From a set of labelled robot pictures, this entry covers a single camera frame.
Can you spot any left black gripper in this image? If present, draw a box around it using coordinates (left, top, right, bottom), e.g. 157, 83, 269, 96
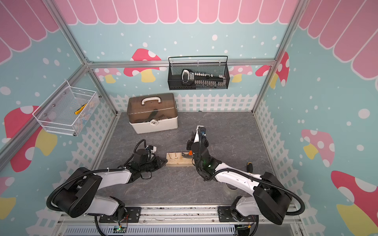
140, 156, 168, 173

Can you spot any wooden block with nails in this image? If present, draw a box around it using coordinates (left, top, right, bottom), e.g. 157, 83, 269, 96
166, 152, 193, 167

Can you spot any orange black claw hammer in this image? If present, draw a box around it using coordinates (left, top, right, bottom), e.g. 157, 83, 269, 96
181, 151, 194, 159

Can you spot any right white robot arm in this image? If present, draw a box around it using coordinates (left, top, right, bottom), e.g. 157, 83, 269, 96
187, 125, 306, 236

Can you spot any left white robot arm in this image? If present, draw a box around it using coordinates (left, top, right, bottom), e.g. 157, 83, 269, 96
46, 139, 167, 236

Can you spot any clear tape roll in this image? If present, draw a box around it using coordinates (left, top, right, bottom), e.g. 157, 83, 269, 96
223, 183, 239, 193

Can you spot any brown lid white toolbox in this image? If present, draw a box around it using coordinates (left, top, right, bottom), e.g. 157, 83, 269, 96
127, 93, 178, 134

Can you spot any yellow utility knife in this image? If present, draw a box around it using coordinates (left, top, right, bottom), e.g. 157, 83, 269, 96
74, 103, 87, 116

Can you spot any socket wrench set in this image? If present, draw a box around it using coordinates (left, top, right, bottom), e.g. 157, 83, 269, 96
181, 69, 227, 89

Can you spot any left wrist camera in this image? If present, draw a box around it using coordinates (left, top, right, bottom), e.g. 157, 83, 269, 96
146, 145, 157, 153

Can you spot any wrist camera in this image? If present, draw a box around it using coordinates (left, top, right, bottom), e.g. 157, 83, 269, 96
146, 145, 157, 153
197, 125, 206, 137

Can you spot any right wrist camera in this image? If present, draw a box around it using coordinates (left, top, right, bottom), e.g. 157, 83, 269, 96
197, 125, 206, 137

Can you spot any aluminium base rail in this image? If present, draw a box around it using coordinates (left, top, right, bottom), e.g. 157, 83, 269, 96
53, 205, 307, 236

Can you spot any black wire mesh basket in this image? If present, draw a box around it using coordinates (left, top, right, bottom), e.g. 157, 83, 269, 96
167, 56, 230, 90

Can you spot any white wire mesh basket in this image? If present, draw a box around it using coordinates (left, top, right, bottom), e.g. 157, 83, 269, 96
32, 81, 100, 136

